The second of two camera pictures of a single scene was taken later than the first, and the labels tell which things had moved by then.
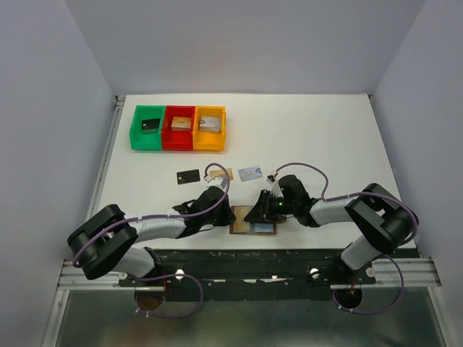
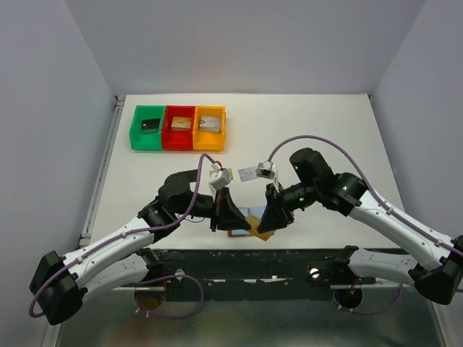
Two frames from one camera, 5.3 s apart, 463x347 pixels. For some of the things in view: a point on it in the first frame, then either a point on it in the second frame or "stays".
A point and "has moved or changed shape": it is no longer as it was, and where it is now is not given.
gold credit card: [240, 213] has moved or changed shape
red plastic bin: [173, 139] stays
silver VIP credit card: [249, 173] stays
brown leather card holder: [240, 226] stays
